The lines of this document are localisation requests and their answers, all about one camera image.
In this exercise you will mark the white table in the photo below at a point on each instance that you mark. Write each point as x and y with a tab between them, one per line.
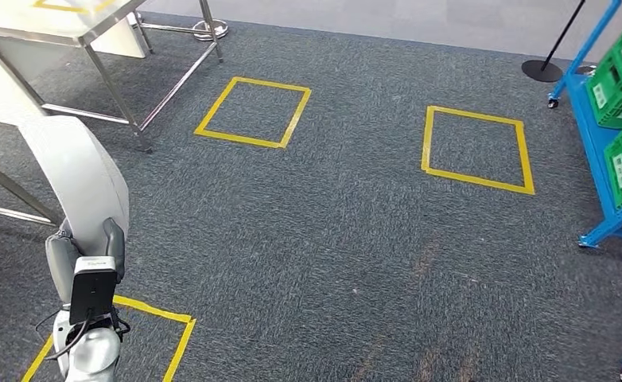
0	89

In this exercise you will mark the white curved plastic part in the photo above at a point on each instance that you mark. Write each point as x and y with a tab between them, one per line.
74	179

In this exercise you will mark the yellow tape on steel table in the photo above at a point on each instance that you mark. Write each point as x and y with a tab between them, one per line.
58	7

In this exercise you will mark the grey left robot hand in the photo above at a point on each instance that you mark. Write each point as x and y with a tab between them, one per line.
58	269

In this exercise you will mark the black barrier stand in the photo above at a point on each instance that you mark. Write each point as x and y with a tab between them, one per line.
542	71

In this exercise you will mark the yellow floor tape square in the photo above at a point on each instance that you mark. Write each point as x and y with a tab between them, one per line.
271	84
153	309
474	116

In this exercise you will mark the chrome round stand base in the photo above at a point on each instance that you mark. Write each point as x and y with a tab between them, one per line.
211	30

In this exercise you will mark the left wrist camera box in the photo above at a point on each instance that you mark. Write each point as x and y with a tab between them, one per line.
92	290

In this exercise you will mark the steel table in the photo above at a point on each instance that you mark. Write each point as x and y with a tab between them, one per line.
26	21

